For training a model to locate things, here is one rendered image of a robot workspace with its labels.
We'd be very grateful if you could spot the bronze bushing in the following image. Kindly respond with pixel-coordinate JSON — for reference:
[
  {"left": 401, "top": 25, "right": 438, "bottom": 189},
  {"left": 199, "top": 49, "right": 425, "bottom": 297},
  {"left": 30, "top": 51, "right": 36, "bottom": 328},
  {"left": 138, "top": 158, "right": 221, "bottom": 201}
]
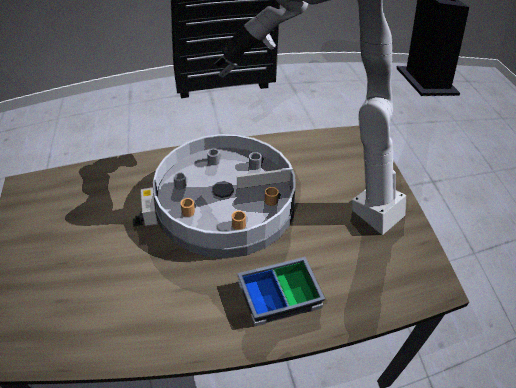
[
  {"left": 181, "top": 198, "right": 195, "bottom": 217},
  {"left": 265, "top": 187, "right": 279, "bottom": 206},
  {"left": 232, "top": 211, "right": 246, "bottom": 230}
]

